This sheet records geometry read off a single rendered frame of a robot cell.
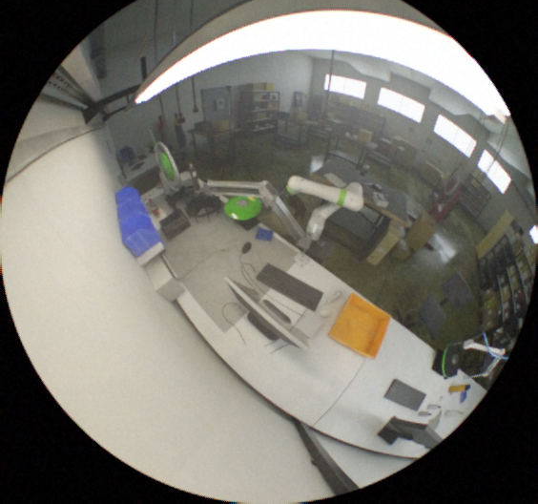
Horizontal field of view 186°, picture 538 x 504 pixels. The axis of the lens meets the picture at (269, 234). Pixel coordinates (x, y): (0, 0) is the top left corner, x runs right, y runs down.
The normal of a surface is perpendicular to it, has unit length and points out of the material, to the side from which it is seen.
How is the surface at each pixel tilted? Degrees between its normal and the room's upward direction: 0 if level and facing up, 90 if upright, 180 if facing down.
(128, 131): 90
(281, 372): 0
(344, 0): 90
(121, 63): 90
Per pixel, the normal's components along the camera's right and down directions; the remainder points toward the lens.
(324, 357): 0.04, -0.64
